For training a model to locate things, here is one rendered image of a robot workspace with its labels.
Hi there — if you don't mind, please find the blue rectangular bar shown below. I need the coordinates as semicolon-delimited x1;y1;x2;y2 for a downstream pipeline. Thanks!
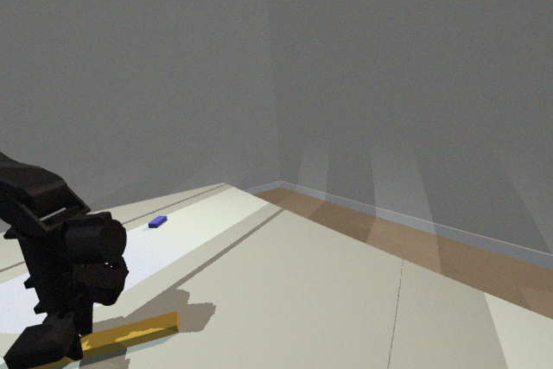
148;216;168;228

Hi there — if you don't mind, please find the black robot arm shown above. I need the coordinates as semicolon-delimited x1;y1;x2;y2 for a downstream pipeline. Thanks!
0;152;129;306

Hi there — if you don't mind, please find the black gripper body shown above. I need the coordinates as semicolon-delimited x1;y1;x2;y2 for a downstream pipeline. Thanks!
3;264;84;369

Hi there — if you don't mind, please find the yellow bar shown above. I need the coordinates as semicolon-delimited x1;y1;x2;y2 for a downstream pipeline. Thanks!
29;311;180;369

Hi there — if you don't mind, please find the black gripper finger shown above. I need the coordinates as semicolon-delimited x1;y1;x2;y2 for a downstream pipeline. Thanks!
74;300;94;336
66;320;86;361

